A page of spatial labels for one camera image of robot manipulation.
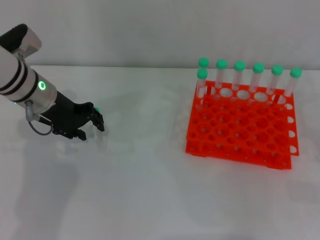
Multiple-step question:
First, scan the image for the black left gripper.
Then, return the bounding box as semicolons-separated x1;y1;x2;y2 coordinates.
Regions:
39;91;106;142

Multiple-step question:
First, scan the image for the clear test tube green cap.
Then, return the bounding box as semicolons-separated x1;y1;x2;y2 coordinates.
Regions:
198;57;211;87
93;106;105;150
195;68;209;112
214;58;229;90
248;62;266;94
266;64;285;96
283;67;303;98
231;60;247;91

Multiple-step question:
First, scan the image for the orange plastic test tube rack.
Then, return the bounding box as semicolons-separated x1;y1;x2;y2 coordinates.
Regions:
184;80;300;171

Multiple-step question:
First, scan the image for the grey left wrist cable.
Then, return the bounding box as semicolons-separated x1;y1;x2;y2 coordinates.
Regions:
24;99;55;136

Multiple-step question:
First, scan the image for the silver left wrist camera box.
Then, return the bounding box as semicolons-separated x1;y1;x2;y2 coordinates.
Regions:
0;23;43;60

